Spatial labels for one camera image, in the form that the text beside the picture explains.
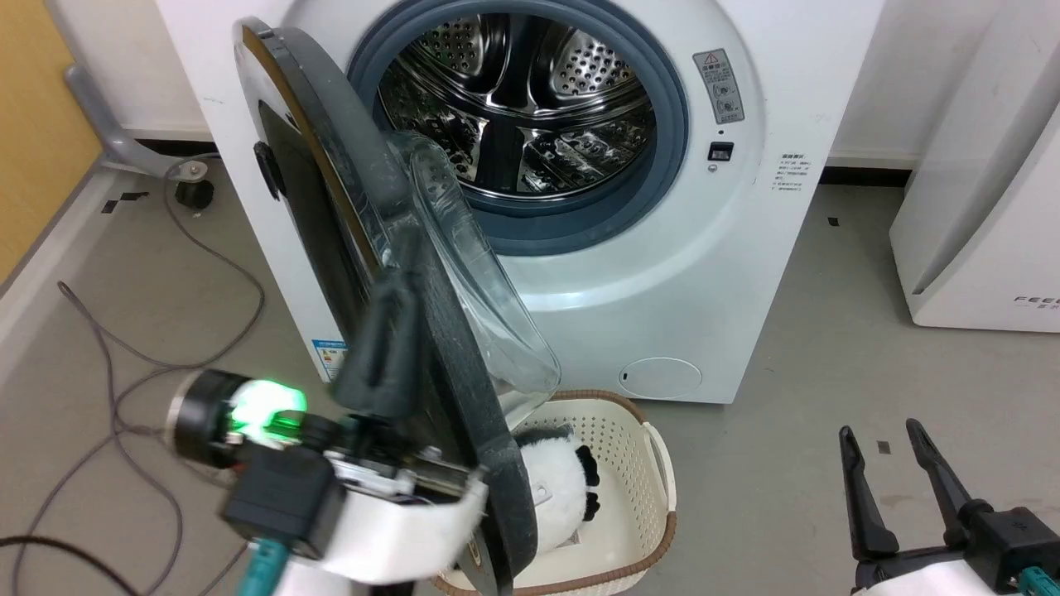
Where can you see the blue energy label sticker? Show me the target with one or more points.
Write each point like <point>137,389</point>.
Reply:
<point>329,360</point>

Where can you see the white front-load washing machine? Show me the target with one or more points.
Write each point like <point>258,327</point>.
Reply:
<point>712,290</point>

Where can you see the black door latch socket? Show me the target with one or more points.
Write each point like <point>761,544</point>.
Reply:
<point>721,152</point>

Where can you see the white appliance cabinet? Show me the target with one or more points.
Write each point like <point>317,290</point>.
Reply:
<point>977,248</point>

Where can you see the black floor tape strip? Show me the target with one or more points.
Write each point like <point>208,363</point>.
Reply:
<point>124,200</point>

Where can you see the perforated steel washer drum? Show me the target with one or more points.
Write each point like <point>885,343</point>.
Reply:
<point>513,83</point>

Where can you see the cream plastic laundry basket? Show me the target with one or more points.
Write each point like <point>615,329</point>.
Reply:
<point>631,463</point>

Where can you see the black and white panda plush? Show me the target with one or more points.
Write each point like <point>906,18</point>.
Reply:
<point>556,490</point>

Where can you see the yellow wooden panel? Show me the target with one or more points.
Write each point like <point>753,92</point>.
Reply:
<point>37,124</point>

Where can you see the round black washing machine door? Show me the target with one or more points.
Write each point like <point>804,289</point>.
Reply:
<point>451,331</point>

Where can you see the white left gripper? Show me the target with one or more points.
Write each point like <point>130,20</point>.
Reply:
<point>397,530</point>

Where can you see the black round floor fitting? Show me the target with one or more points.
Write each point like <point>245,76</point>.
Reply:
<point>195,194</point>

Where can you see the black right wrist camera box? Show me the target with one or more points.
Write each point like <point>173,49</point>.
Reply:
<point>1014,538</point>

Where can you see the round white filter cover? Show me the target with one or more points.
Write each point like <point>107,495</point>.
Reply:
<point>661,378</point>

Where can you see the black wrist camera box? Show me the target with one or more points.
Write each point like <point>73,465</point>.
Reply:
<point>281,501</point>
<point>1014,538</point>

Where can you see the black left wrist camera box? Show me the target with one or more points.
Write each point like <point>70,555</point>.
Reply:
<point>281,501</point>

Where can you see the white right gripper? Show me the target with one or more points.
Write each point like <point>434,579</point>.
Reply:
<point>927,578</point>

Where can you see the left robot arm green light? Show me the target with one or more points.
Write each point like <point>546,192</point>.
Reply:
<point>203,414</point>

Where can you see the grey warning sticker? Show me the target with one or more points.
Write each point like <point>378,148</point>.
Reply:
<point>718,87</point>

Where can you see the grey rubber door gasket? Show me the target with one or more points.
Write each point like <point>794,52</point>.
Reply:
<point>673,124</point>

